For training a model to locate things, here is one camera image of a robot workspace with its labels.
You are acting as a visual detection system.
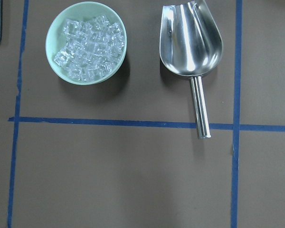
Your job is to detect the green bowl of ice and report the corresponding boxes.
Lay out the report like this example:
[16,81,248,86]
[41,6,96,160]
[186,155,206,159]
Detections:
[45,1,127,86]

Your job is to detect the metal ice scoop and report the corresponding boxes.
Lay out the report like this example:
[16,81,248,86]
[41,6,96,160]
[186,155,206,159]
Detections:
[159,0,223,139]

